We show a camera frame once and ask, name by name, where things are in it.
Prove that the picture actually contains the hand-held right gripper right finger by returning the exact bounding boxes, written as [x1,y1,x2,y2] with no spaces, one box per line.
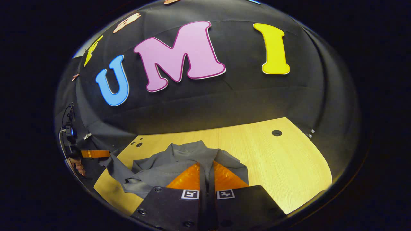
[209,160,288,231]

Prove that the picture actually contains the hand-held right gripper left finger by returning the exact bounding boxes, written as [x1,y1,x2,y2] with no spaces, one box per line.
[130,162,202,231]

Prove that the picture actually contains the grey button-up shirt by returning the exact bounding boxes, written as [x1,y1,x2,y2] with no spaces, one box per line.
[99,140,249,199]

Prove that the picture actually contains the black backdrop cloth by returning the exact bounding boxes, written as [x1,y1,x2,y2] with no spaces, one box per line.
[54,0,360,193]

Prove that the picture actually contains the thin gripper cable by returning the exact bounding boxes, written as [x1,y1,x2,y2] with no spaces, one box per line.
[59,107,72,162]

